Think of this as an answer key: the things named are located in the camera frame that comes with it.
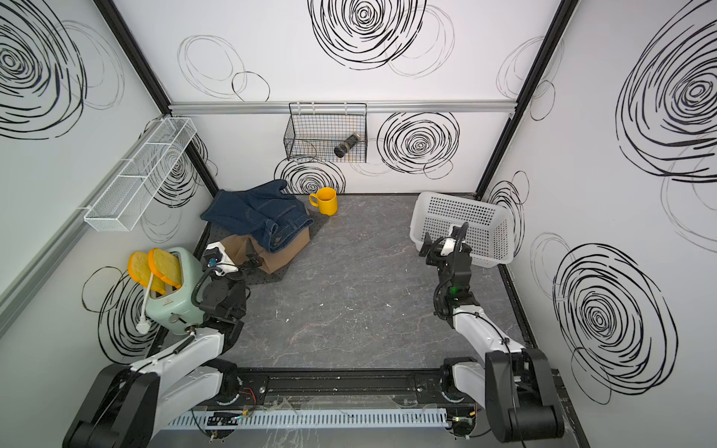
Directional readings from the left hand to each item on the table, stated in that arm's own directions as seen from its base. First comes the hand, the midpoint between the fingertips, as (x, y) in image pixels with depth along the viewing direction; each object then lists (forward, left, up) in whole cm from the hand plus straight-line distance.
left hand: (233, 243), depth 78 cm
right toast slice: (-6, +18, -3) cm, 19 cm away
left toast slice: (-9, +22, 0) cm, 24 cm away
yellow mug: (+31, -22, -14) cm, 41 cm away
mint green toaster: (-17, +13, -9) cm, 23 cm away
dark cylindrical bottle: (+30, -29, +11) cm, 43 cm away
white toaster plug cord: (-20, +21, -11) cm, 31 cm away
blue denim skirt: (+27, -2, -17) cm, 32 cm away
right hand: (+6, -62, -2) cm, 62 cm away
